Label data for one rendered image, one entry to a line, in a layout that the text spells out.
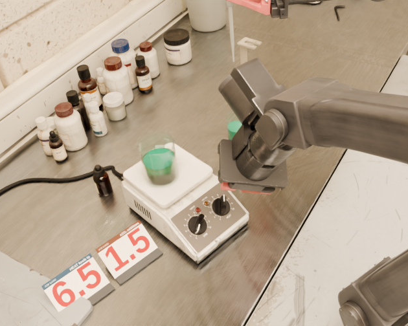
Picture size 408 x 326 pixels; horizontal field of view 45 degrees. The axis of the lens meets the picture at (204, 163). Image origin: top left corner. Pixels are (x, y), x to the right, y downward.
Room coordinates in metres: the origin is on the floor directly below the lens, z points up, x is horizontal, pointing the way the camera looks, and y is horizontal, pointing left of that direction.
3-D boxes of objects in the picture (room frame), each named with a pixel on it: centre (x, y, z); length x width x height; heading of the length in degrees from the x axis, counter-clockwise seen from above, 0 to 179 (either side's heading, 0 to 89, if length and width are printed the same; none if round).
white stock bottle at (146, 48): (1.11, 0.11, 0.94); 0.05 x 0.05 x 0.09
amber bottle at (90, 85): (0.99, 0.25, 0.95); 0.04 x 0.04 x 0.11
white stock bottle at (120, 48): (1.08, 0.17, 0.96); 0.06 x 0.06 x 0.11
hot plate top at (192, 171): (0.64, 0.07, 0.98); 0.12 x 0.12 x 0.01; 39
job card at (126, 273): (0.53, 0.14, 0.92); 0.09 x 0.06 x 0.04; 127
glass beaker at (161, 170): (0.63, 0.07, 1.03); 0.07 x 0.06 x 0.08; 37
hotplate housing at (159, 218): (0.62, 0.05, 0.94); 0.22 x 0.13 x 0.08; 39
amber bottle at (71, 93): (0.91, 0.27, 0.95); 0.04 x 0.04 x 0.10
